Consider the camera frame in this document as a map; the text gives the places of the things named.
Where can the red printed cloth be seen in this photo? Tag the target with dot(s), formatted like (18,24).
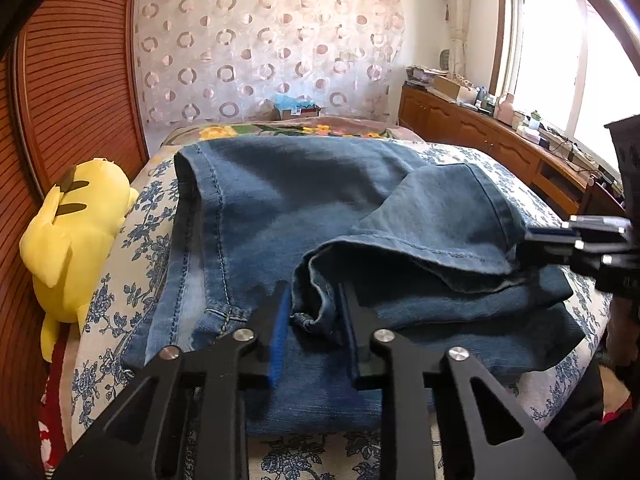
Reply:
(50,410)

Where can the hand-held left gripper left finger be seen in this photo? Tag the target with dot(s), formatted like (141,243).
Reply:
(280,335)

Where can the floral plush blanket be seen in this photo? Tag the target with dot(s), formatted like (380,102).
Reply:
(310,127)

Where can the window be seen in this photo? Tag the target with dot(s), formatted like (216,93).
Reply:
(550,60)

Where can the brown cardboard box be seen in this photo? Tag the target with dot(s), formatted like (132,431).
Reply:
(300,113)

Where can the white blue floral sheet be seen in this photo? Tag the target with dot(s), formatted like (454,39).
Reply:
(130,240)

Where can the stack of papers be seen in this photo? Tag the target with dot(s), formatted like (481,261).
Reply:
(420,77)

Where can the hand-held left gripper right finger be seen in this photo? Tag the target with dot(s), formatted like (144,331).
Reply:
(356,345)

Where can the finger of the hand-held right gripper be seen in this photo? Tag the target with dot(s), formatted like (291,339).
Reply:
(575,260)
(555,234)

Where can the floral window curtain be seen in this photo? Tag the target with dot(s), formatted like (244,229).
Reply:
(456,35)

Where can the person's dark clothing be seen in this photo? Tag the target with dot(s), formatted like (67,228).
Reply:
(590,410)

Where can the yellow plush toy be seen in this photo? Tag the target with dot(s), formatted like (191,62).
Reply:
(75,240)

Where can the open flat cardboard box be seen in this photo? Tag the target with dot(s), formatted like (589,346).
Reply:
(450,87)

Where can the wooden sideboard cabinet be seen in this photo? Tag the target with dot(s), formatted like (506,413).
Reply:
(450,120)

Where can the pink container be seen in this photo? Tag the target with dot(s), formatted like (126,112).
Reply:
(505,107)

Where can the blue denim pants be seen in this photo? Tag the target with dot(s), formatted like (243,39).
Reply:
(300,200)

